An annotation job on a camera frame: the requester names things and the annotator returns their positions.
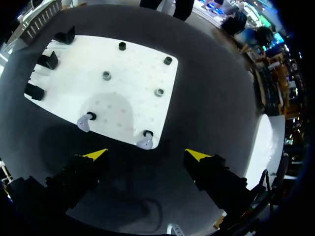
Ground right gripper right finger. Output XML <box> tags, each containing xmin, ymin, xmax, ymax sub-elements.
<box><xmin>184</xmin><ymin>148</ymin><xmax>252</xmax><ymax>215</ymax></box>

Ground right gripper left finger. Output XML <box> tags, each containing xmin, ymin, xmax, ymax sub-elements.
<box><xmin>45</xmin><ymin>148</ymin><xmax>109</xmax><ymax>214</ymax></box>

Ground pale lavender earbud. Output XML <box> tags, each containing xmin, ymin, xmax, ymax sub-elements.
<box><xmin>77</xmin><ymin>113</ymin><xmax>91</xmax><ymax>133</ymax></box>
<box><xmin>136</xmin><ymin>136</ymin><xmax>154</xmax><ymax>150</ymax></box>

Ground white plate with black stands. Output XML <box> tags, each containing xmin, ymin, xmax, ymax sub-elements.
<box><xmin>24</xmin><ymin>26</ymin><xmax>179</xmax><ymax>149</ymax></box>

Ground grey slotted basket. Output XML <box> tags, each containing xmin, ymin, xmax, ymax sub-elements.
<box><xmin>9</xmin><ymin>0</ymin><xmax>63</xmax><ymax>41</ymax></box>

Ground person's legs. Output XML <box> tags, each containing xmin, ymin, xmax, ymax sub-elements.
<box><xmin>139</xmin><ymin>0</ymin><xmax>195</xmax><ymax>22</ymax></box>

